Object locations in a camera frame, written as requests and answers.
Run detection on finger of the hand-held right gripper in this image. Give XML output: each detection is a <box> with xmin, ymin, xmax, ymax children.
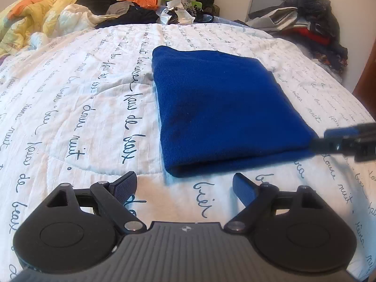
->
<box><xmin>324</xmin><ymin>123</ymin><xmax>376</xmax><ymax>138</ymax></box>
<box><xmin>311</xmin><ymin>137</ymin><xmax>376</xmax><ymax>163</ymax></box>

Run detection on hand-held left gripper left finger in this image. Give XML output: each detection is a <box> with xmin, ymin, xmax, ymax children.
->
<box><xmin>44</xmin><ymin>172</ymin><xmax>147</xmax><ymax>235</ymax></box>

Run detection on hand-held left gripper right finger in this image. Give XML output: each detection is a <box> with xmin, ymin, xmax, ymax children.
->
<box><xmin>224</xmin><ymin>173</ymin><xmax>326</xmax><ymax>234</ymax></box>

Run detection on blue knit garment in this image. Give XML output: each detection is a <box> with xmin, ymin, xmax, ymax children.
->
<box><xmin>152</xmin><ymin>46</ymin><xmax>319</xmax><ymax>178</ymax></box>

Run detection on pile of clothes on chair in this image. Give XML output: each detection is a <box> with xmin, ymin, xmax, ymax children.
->
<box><xmin>280</xmin><ymin>0</ymin><xmax>349</xmax><ymax>68</ymax></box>

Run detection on dark navy clothes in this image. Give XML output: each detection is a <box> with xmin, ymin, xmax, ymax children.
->
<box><xmin>95</xmin><ymin>6</ymin><xmax>161</xmax><ymax>29</ymax></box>

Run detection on wooden furniture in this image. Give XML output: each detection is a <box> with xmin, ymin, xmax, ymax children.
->
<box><xmin>352</xmin><ymin>45</ymin><xmax>376</xmax><ymax>116</ymax></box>

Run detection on white printed quilt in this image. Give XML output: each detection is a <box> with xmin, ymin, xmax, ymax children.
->
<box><xmin>0</xmin><ymin>20</ymin><xmax>376</xmax><ymax>279</ymax></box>

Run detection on red cloth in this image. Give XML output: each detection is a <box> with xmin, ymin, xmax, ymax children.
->
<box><xmin>293</xmin><ymin>27</ymin><xmax>330</xmax><ymax>47</ymax></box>

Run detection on white grey cloth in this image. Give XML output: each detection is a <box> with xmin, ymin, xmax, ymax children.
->
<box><xmin>249</xmin><ymin>7</ymin><xmax>298</xmax><ymax>30</ymax></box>

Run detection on grey framed board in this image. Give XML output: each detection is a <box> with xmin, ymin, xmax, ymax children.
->
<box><xmin>249</xmin><ymin>0</ymin><xmax>287</xmax><ymax>17</ymax></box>

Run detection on white crumpled cloth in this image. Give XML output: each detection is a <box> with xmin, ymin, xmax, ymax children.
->
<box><xmin>57</xmin><ymin>4</ymin><xmax>110</xmax><ymax>33</ymax></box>

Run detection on crumpled silver wrapper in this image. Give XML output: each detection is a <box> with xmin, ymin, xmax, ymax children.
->
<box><xmin>157</xmin><ymin>0</ymin><xmax>195</xmax><ymax>26</ymax></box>

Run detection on black knit hat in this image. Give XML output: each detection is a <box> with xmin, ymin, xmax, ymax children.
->
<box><xmin>195</xmin><ymin>0</ymin><xmax>221</xmax><ymax>16</ymax></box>

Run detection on yellow floral comforter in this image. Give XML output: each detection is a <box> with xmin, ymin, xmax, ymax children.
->
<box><xmin>0</xmin><ymin>0</ymin><xmax>81</xmax><ymax>56</ymax></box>

